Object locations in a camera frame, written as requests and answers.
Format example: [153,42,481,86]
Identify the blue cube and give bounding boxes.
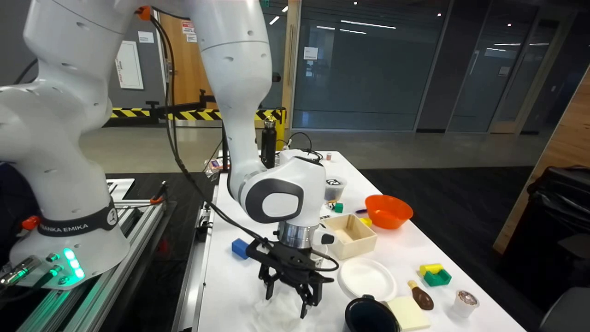
[232,237,249,259]

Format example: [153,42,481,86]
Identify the green and yellow blocks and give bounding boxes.
[418,263,452,285]

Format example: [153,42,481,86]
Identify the yellow sticky note pad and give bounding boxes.
[387,296,430,332]

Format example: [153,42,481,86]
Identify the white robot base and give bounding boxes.
[9,204,129,289]

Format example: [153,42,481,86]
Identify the clear cup dark contents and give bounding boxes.
[324,176,347,200]

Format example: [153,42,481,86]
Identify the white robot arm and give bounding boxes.
[0,0,326,307]

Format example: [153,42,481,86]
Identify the orange plastic bowl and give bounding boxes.
[365,195,413,230]

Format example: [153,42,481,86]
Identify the dark green mug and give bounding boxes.
[345,294,400,332]

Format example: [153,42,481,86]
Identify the light wooden box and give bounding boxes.
[323,213,378,259]

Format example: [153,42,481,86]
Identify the black yellow hazard barrier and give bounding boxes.
[109,106,288,121]

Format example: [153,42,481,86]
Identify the white paper plate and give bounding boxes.
[337,257,398,300]

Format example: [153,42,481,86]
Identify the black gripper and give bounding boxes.
[247,237,332,318]

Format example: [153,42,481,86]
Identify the small green block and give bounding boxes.
[332,202,343,213]

